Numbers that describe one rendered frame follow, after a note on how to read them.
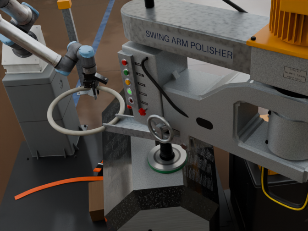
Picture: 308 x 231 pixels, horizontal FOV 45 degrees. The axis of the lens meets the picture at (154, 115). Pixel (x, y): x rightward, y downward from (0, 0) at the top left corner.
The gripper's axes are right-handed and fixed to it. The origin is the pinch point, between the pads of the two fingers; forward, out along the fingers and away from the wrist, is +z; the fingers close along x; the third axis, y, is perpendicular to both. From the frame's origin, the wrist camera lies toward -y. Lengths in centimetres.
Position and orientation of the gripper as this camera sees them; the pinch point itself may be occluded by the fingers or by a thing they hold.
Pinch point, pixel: (97, 95)
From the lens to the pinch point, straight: 263.0
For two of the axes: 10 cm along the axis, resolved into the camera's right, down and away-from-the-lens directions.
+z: 0.5, 7.7, 6.4
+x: -1.7, 6.4, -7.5
